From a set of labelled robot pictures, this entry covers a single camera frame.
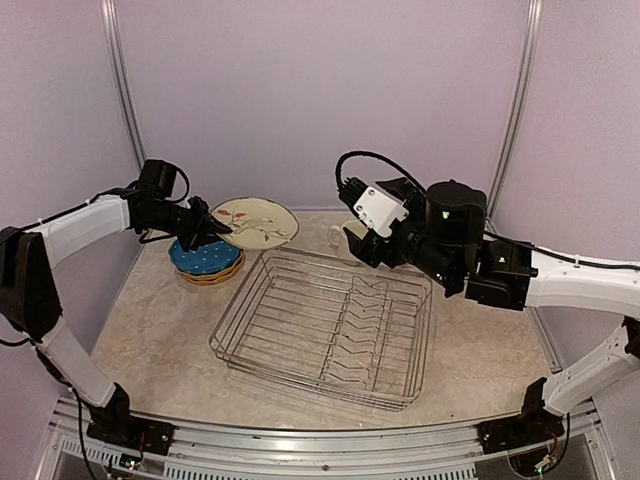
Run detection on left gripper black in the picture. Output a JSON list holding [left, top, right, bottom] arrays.
[[142, 195, 231, 251]]

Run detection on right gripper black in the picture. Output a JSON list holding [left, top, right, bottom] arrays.
[[346, 176, 461, 288]]

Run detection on blue oval dish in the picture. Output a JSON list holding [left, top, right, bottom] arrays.
[[168, 240, 243, 276]]

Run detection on yellow oval dish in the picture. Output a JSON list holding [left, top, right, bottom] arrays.
[[175, 252, 246, 282], [179, 259, 246, 288]]

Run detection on cream plate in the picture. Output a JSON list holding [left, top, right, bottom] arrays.
[[210, 197, 300, 250]]

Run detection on white ribbed mug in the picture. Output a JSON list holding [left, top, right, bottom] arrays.
[[327, 220, 368, 252]]

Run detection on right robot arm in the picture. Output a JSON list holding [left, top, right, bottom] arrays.
[[338, 177, 639, 444]]

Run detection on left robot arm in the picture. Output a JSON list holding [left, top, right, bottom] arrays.
[[1, 159, 231, 445]]

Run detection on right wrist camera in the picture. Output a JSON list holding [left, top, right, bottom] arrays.
[[338, 178, 409, 238]]

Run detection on right camera cable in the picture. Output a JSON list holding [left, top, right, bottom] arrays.
[[333, 150, 426, 201]]

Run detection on right frame post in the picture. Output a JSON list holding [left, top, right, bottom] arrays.
[[487, 0, 544, 229]]

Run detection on frame post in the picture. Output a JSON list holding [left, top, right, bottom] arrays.
[[487, 0, 544, 229], [100, 0, 146, 171]]

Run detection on wire dish rack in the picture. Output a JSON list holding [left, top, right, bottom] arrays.
[[210, 248, 433, 411]]

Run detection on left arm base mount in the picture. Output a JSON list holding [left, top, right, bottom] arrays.
[[84, 383, 175, 456]]

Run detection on left frame post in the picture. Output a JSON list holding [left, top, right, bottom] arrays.
[[100, 0, 146, 171]]

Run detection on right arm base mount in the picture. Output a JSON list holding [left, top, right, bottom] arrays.
[[477, 377, 565, 454]]

